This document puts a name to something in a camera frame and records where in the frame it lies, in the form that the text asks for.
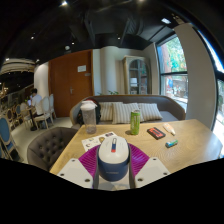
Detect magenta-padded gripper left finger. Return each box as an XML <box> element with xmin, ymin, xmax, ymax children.
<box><xmin>57</xmin><ymin>144</ymin><xmax>101</xmax><ymax>190</ymax></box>

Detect black and orange flat box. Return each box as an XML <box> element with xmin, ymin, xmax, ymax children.
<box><xmin>146</xmin><ymin>126</ymin><xmax>167</xmax><ymax>140</ymax></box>

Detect group of dining chairs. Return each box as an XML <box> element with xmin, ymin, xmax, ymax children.
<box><xmin>0</xmin><ymin>93</ymin><xmax>58</xmax><ymax>161</ymax></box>

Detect green potted plant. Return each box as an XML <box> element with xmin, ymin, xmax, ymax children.
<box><xmin>96</xmin><ymin>89</ymin><xmax>119</xmax><ymax>96</ymax></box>

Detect green drink can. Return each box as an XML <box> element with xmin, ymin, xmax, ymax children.
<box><xmin>129</xmin><ymin>109</ymin><xmax>142</xmax><ymax>136</ymax></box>

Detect striped cushion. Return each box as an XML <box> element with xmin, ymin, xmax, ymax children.
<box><xmin>137</xmin><ymin>102</ymin><xmax>164</xmax><ymax>122</ymax></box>
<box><xmin>111</xmin><ymin>102</ymin><xmax>144</xmax><ymax>125</ymax></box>
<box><xmin>98</xmin><ymin>101</ymin><xmax>116</xmax><ymax>122</ymax></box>

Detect clear shaker bottle white lid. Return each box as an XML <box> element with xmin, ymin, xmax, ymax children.
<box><xmin>80</xmin><ymin>100</ymin><xmax>98</xmax><ymax>135</ymax></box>

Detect black-framed window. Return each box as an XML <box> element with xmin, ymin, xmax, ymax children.
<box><xmin>156</xmin><ymin>33</ymin><xmax>189</xmax><ymax>113</ymax></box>

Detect white tube with orange label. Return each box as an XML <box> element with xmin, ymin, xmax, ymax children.
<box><xmin>162</xmin><ymin>122</ymin><xmax>176</xmax><ymax>136</ymax></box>

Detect brown wooden door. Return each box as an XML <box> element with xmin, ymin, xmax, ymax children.
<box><xmin>48</xmin><ymin>49</ymin><xmax>94</xmax><ymax>118</ymax></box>

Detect black backpack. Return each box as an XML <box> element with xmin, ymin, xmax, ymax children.
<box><xmin>76</xmin><ymin>98</ymin><xmax>102</xmax><ymax>126</ymax></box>

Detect grey tufted armchair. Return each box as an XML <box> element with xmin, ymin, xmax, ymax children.
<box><xmin>26</xmin><ymin>126</ymin><xmax>78</xmax><ymax>172</ymax></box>

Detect white sticker sheet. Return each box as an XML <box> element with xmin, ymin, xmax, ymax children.
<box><xmin>81</xmin><ymin>131</ymin><xmax>118</xmax><ymax>153</ymax></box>

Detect pale glass-door cabinet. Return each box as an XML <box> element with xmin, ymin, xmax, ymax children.
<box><xmin>121</xmin><ymin>55</ymin><xmax>152</xmax><ymax>96</ymax></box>

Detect blue and white computer mouse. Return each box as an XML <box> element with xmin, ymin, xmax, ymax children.
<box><xmin>97</xmin><ymin>135</ymin><xmax>131</xmax><ymax>183</ymax></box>

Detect ceiling lights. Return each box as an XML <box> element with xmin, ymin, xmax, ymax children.
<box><xmin>28</xmin><ymin>0</ymin><xmax>173</xmax><ymax>46</ymax></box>

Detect person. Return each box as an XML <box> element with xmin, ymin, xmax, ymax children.
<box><xmin>28</xmin><ymin>88</ymin><xmax>44</xmax><ymax>116</ymax></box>

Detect small green and white pack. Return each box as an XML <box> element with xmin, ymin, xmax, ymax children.
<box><xmin>165</xmin><ymin>139</ymin><xmax>179</xmax><ymax>149</ymax></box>

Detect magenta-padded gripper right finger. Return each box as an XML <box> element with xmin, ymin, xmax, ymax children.
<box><xmin>128</xmin><ymin>143</ymin><xmax>172</xmax><ymax>189</ymax></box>

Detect brown curved sofa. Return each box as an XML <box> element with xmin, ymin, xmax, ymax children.
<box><xmin>69</xmin><ymin>94</ymin><xmax>187</xmax><ymax>129</ymax></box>

